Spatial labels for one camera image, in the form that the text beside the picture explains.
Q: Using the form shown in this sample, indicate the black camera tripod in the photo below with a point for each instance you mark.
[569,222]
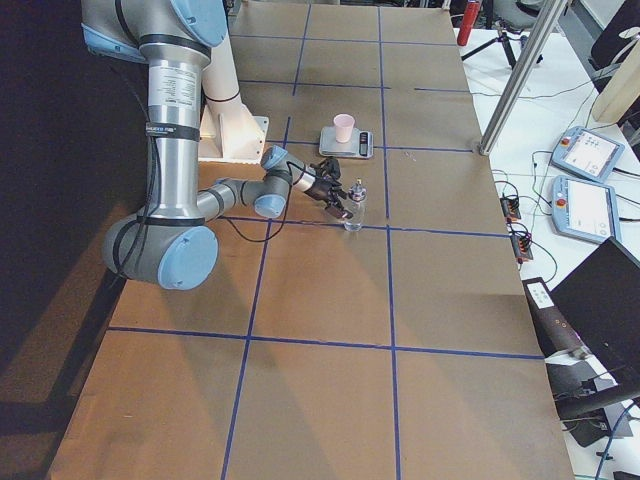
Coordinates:
[504,38]

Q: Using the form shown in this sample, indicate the lower orange connector box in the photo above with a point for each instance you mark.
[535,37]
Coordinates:
[521,244]

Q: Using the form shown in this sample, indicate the teach pendant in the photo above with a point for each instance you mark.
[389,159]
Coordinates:
[586,154]
[584,210]

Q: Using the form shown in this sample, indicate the orange connector box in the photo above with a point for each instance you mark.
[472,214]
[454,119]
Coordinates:
[521,244]
[510,206]

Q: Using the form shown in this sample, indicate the black clamp stand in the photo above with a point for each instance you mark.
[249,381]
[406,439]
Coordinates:
[589,405]

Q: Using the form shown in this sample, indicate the silver digital kitchen scale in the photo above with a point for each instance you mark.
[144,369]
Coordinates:
[360,145]

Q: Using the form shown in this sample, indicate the aluminium frame post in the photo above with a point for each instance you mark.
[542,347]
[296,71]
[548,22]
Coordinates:
[543,27]

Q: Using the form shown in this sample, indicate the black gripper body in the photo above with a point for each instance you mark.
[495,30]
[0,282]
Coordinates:
[318,190]

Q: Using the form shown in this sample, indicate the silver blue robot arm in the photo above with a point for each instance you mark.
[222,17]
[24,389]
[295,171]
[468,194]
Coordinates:
[168,241]

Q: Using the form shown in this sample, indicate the upper teach pendant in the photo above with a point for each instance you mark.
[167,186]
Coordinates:
[586,154]

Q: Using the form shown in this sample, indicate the upper orange connector box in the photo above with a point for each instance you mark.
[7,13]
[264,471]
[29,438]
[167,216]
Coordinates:
[510,206]

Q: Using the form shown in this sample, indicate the beige wooden board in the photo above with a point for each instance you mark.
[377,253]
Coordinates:
[621,91]

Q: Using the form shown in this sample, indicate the black monitor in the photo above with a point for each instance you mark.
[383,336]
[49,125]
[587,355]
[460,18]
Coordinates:
[600,300]

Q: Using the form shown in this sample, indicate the office chair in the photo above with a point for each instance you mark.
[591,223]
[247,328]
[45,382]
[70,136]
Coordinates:
[614,44]

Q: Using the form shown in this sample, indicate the lower teach pendant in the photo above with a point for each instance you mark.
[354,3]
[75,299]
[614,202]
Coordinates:
[584,210]

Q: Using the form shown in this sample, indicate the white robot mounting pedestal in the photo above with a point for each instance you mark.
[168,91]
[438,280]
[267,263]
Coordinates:
[229,132]

